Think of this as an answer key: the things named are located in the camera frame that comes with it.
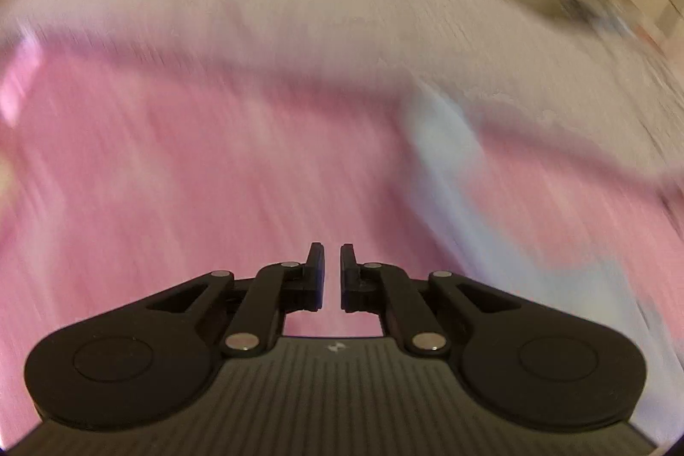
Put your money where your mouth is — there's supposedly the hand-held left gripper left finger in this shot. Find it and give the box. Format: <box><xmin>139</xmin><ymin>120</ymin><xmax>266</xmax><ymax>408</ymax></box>
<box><xmin>144</xmin><ymin>242</ymin><xmax>326</xmax><ymax>358</ymax></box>

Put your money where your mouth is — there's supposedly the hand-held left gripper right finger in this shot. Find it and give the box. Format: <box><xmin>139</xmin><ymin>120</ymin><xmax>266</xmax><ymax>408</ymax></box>
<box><xmin>340</xmin><ymin>243</ymin><xmax>530</xmax><ymax>358</ymax></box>

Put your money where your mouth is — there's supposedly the light blue shirt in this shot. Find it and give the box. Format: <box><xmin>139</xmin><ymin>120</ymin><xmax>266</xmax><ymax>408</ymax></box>
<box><xmin>401</xmin><ymin>87</ymin><xmax>663</xmax><ymax>344</ymax></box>

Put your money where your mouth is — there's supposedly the pink floral blanket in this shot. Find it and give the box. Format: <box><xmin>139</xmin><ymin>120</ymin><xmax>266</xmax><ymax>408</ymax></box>
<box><xmin>0</xmin><ymin>29</ymin><xmax>684</xmax><ymax>441</ymax></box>

